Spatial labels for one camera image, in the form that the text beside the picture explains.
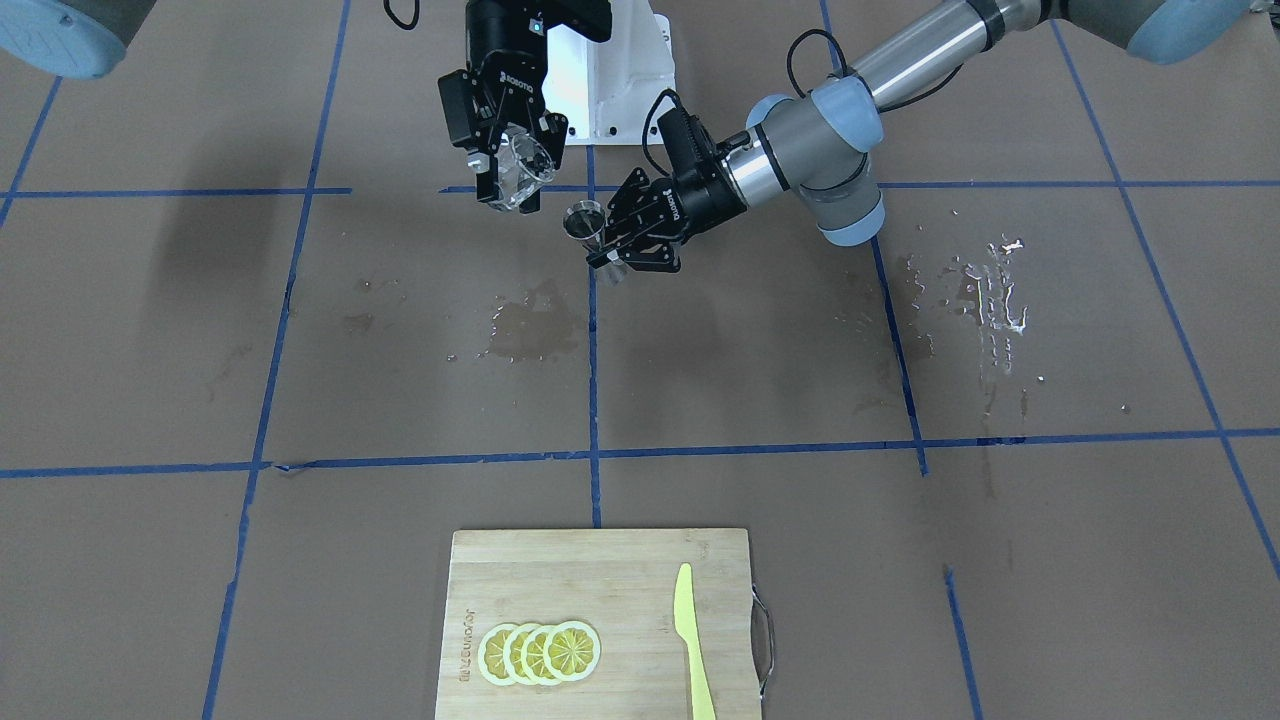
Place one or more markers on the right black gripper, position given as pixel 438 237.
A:
pixel 497 52

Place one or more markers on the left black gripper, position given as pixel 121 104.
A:
pixel 703 194

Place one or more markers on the clear glass shaker cup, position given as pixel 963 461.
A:
pixel 524 166

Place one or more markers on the steel jigger measuring cup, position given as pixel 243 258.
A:
pixel 584 222

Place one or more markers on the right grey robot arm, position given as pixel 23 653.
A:
pixel 85 40

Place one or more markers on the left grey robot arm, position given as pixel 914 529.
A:
pixel 817 144

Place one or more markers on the yellow plastic knife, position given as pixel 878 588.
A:
pixel 686 626

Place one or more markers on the lemon slice front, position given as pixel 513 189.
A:
pixel 572 651

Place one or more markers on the lemon slice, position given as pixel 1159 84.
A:
pixel 513 654
pixel 533 661
pixel 493 657
pixel 572 651

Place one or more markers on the lemon slice back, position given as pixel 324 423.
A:
pixel 493 657

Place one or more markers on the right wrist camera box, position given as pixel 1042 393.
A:
pixel 457 95

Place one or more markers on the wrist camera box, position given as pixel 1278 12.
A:
pixel 457 95
pixel 689 147

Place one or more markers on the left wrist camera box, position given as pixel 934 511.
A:
pixel 689 147

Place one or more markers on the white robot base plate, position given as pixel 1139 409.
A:
pixel 605 90

